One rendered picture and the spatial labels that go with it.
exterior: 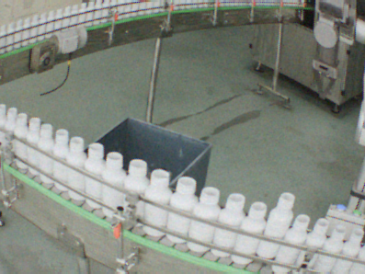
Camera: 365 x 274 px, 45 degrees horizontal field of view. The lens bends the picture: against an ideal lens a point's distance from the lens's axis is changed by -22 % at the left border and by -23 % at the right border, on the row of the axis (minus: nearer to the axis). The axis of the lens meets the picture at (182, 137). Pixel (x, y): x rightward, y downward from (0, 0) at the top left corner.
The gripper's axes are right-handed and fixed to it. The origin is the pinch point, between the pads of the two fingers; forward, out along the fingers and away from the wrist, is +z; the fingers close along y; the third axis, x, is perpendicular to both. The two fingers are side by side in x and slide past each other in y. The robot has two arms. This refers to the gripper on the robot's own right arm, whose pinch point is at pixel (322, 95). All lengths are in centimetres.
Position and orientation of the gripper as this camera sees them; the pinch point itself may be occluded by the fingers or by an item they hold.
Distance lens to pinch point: 114.2
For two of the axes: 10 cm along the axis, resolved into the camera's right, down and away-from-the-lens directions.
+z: -1.3, 8.8, 4.5
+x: 9.0, 3.0, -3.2
